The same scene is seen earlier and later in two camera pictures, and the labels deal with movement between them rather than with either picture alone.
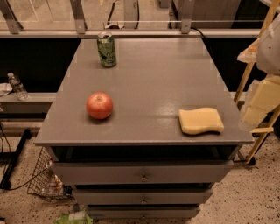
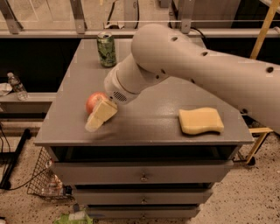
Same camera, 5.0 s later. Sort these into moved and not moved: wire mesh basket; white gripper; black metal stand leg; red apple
Moved: white gripper
Not moved: wire mesh basket; black metal stand leg; red apple
